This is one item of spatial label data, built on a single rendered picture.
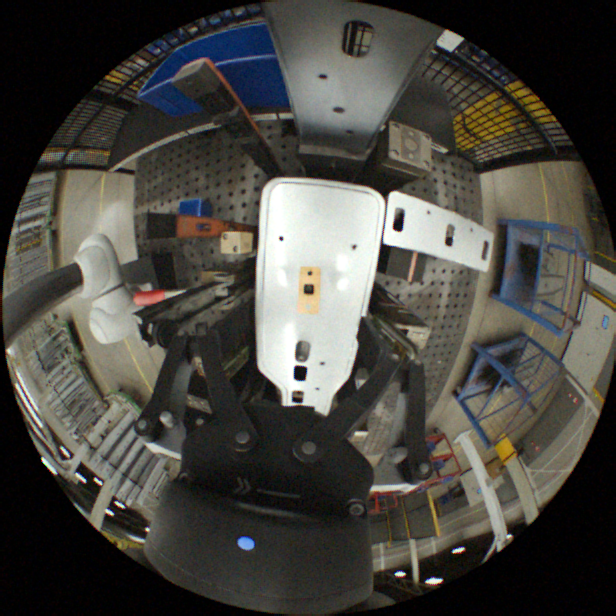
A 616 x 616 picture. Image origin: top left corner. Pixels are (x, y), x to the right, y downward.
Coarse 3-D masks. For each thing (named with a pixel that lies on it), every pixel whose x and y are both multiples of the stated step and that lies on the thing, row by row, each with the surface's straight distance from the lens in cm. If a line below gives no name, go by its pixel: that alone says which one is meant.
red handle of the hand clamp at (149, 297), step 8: (192, 288) 31; (224, 288) 30; (136, 296) 32; (144, 296) 32; (152, 296) 31; (160, 296) 31; (168, 296) 31; (216, 296) 30; (224, 296) 31; (144, 304) 32
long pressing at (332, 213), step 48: (288, 192) 34; (336, 192) 33; (288, 240) 32; (336, 240) 32; (288, 288) 34; (336, 288) 33; (288, 336) 38; (336, 336) 37; (288, 384) 46; (336, 384) 46
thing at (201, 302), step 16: (208, 288) 26; (160, 304) 23; (176, 304) 23; (192, 304) 26; (208, 304) 28; (144, 320) 21; (160, 320) 19; (176, 320) 25; (192, 320) 25; (144, 336) 22; (160, 336) 19
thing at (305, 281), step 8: (304, 272) 32; (320, 272) 32; (304, 280) 32; (312, 280) 31; (304, 288) 30; (312, 288) 30; (304, 296) 31; (312, 296) 31; (304, 304) 31; (312, 304) 31; (304, 312) 31; (312, 312) 31
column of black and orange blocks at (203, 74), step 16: (192, 64) 30; (208, 64) 30; (176, 80) 29; (192, 80) 29; (208, 80) 29; (224, 80) 32; (192, 96) 32; (208, 96) 32; (224, 96) 32; (208, 112) 35; (224, 112) 34; (240, 112) 36; (224, 128) 39; (240, 128) 38; (256, 128) 43; (256, 144) 44; (256, 160) 51; (272, 160) 54; (272, 176) 63
